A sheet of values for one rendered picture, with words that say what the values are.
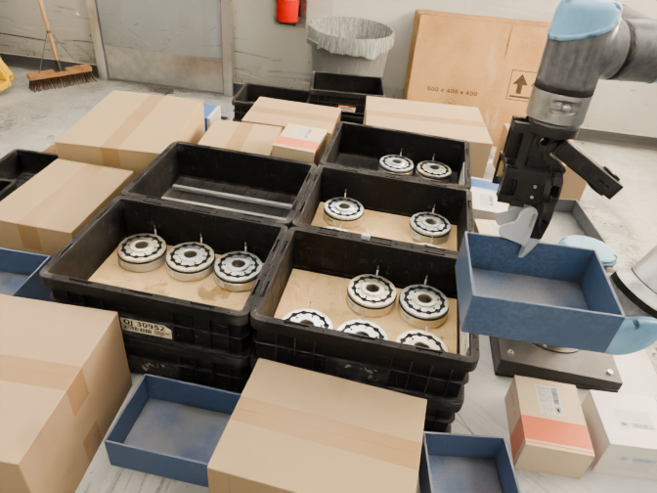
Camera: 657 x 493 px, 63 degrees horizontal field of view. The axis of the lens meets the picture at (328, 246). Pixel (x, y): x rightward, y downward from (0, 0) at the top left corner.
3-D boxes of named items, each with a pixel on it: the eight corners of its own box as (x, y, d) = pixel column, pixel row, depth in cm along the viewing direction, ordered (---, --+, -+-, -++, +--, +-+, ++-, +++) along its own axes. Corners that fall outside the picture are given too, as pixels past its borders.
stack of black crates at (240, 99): (310, 145, 327) (313, 91, 307) (301, 167, 303) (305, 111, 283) (245, 136, 330) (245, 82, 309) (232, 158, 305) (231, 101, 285)
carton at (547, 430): (503, 398, 112) (514, 375, 108) (562, 408, 111) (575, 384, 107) (513, 468, 99) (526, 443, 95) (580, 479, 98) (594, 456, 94)
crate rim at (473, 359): (472, 267, 114) (475, 257, 112) (476, 374, 90) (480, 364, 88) (289, 234, 118) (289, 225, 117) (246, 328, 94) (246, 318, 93)
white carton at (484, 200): (460, 200, 178) (466, 175, 172) (497, 205, 176) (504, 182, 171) (459, 232, 162) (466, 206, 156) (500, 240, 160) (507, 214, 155)
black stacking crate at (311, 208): (460, 228, 143) (470, 191, 137) (461, 299, 120) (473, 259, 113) (316, 202, 148) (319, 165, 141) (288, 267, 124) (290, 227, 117)
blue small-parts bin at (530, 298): (579, 284, 86) (595, 248, 82) (605, 353, 74) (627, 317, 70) (454, 265, 87) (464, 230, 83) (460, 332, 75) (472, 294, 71)
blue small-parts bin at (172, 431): (246, 418, 103) (246, 394, 99) (219, 490, 91) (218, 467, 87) (149, 396, 105) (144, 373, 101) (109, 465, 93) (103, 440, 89)
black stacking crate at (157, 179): (314, 202, 148) (317, 165, 141) (287, 267, 124) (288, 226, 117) (178, 179, 152) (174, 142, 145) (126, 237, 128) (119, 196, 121)
